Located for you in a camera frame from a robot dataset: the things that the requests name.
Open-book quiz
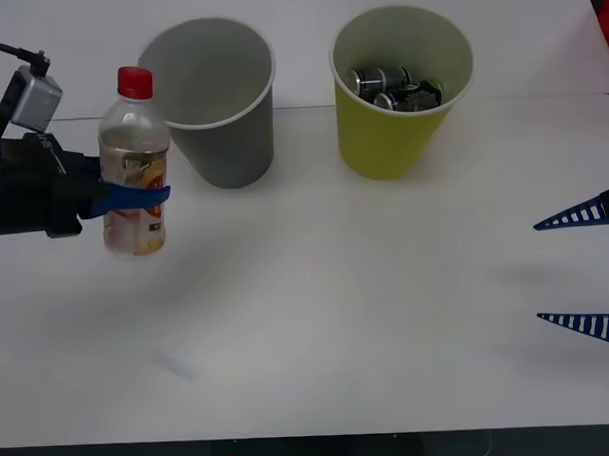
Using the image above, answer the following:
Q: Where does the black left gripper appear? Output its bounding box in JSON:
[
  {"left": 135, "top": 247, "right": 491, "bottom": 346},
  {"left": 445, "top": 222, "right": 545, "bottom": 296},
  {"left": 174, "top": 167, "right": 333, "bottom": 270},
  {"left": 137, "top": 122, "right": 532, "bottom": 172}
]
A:
[{"left": 0, "top": 127, "right": 174, "bottom": 243}]

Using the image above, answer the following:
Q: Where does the clear bottle with red cap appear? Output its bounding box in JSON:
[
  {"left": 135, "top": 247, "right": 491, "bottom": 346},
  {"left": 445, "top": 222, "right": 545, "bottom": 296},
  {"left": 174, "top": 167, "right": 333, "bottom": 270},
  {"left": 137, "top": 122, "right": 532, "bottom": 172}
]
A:
[{"left": 95, "top": 65, "right": 177, "bottom": 262}]

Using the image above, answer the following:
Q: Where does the grey plastic waste bin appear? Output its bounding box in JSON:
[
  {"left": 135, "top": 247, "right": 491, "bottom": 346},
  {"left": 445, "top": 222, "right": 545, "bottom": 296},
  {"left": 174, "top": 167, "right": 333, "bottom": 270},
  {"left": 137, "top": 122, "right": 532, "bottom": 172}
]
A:
[{"left": 136, "top": 14, "right": 281, "bottom": 193}]

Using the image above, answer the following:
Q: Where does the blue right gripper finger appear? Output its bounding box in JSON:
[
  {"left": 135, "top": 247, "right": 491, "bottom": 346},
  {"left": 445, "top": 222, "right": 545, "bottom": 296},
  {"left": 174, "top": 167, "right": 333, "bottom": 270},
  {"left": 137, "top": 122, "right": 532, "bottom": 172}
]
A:
[
  {"left": 531, "top": 183, "right": 609, "bottom": 232},
  {"left": 536, "top": 309, "right": 609, "bottom": 354}
]

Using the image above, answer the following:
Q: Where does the yellow-green plastic waste bin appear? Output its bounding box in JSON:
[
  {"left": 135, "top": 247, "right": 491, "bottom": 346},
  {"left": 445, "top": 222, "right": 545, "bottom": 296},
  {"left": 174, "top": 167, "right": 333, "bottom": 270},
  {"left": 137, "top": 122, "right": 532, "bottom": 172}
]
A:
[{"left": 328, "top": 2, "right": 480, "bottom": 183}]

